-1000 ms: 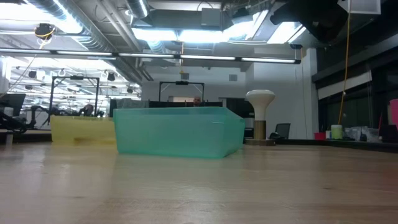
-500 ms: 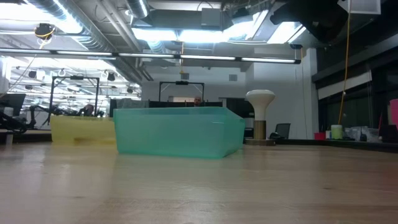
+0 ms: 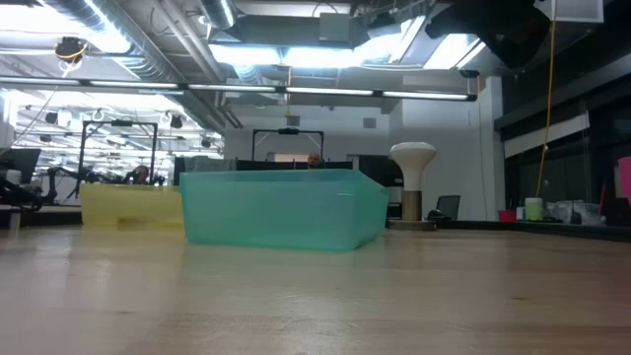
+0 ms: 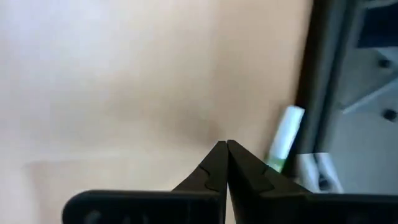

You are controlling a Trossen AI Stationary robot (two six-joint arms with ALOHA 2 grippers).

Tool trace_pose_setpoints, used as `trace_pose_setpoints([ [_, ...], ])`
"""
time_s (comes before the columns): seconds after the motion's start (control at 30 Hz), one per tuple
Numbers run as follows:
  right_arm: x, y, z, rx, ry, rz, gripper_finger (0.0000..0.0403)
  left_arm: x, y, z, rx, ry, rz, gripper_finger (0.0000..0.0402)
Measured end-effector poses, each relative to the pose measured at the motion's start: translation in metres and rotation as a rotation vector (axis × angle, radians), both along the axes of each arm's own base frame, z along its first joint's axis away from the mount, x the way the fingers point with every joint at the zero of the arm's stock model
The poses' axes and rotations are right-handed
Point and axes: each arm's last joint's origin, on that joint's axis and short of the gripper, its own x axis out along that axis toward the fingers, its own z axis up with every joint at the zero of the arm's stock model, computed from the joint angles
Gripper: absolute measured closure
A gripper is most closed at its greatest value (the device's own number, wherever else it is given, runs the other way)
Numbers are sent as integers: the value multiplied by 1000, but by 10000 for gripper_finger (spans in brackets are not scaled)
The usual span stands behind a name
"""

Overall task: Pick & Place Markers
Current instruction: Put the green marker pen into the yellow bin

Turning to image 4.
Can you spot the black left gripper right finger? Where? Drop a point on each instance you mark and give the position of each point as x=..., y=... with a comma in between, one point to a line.
x=248, y=177

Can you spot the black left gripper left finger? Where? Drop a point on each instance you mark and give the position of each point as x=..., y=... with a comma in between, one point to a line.
x=214, y=174

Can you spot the green white thin marker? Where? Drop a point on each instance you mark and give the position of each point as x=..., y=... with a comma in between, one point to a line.
x=286, y=137

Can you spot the black aluminium table frame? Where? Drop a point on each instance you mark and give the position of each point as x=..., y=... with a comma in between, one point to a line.
x=320, y=77

